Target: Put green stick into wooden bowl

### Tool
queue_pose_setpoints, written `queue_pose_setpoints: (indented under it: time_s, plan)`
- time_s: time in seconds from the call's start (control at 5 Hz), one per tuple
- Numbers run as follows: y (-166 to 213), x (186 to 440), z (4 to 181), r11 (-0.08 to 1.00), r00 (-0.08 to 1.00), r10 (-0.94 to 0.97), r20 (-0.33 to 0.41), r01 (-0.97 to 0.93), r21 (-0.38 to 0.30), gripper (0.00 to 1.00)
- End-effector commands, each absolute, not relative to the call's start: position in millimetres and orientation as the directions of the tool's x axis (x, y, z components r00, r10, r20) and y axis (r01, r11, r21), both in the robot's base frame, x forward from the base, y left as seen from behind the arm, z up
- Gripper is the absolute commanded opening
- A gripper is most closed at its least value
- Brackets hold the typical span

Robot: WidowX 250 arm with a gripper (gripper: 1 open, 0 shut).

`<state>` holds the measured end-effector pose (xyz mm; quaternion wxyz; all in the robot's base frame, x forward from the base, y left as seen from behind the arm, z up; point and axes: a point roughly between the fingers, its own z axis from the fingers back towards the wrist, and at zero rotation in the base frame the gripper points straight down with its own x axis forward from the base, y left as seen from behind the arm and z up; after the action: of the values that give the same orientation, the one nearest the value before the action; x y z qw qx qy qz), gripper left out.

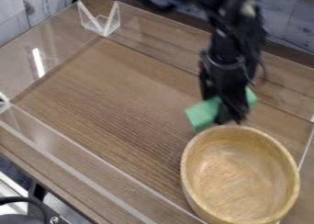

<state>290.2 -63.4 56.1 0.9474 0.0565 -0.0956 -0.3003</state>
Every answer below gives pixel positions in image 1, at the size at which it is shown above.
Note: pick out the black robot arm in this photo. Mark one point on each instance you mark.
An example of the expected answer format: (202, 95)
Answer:
(230, 61)

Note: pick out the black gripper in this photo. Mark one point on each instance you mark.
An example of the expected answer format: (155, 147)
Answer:
(226, 80)

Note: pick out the clear acrylic tray walls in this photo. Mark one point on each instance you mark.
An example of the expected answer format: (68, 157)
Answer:
(94, 123)

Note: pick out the clear acrylic corner bracket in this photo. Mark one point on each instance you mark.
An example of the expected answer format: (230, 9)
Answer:
(102, 25)

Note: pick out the green rectangular block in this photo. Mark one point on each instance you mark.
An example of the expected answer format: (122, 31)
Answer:
(207, 113)

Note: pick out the black table frame leg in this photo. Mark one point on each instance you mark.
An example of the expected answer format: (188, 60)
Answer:
(37, 209)

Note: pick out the wooden bowl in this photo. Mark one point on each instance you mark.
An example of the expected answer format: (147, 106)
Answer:
(239, 176)

